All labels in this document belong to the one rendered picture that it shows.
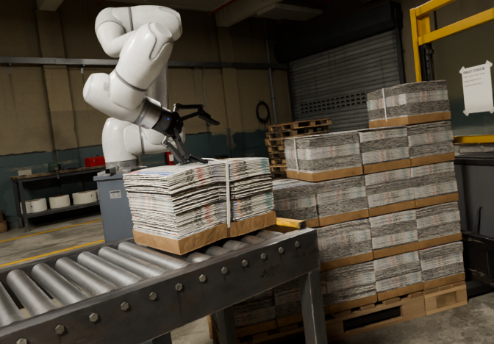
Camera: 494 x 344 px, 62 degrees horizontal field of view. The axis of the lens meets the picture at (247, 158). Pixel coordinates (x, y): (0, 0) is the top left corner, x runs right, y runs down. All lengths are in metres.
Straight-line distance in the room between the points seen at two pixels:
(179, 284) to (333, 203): 1.31
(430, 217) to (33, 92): 7.28
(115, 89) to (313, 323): 0.88
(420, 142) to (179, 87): 7.62
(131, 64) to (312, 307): 0.86
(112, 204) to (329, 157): 1.10
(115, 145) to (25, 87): 6.50
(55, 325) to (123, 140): 1.24
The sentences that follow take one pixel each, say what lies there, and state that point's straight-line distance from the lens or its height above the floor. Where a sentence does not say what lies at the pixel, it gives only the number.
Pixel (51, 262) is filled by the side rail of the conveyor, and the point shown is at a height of 0.79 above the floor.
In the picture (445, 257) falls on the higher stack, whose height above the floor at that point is 0.29.
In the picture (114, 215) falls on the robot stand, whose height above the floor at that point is 0.81.
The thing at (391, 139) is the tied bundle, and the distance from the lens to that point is 2.33.
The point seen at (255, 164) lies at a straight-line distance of 1.29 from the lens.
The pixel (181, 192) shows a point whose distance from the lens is 1.13.
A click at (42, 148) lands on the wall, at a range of 8.38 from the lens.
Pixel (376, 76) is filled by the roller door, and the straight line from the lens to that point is 9.69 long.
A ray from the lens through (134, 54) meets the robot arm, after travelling 1.12.
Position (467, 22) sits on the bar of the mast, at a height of 1.62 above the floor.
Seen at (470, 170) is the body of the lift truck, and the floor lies 0.71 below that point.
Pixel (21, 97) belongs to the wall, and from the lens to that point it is 8.42.
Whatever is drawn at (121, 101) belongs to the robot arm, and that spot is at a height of 1.24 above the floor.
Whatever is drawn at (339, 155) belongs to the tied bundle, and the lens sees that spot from 2.16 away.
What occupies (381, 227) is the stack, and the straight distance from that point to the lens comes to 2.33.
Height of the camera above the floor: 1.10
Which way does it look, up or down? 3 degrees down
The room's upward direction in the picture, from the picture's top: 7 degrees counter-clockwise
